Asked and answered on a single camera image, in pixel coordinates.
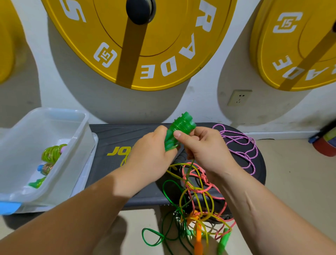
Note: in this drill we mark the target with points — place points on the person's left hand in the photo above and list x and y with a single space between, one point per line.
147 160

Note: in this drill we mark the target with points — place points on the person's right forearm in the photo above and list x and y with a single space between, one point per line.
291 213

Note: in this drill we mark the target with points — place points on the person's left forearm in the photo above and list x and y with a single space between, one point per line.
57 220

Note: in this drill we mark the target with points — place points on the large yellow weight plate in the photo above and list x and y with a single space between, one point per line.
178 47

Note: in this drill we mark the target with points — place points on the clear plastic storage bin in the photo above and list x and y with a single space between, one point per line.
31 139

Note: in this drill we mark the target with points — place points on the red fire extinguisher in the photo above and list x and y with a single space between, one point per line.
325 143

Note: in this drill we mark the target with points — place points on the person's right hand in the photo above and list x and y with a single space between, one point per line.
210 150

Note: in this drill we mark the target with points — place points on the black aerobic step platform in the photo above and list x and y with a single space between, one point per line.
110 136

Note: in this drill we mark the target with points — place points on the white wall socket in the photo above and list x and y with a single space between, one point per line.
239 97

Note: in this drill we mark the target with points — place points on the blue plastic piece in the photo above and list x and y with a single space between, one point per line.
9 208

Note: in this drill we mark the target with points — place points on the black plate peg cap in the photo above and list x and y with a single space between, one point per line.
140 10

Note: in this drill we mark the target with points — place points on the translucent plastic lid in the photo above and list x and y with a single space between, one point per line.
90 157

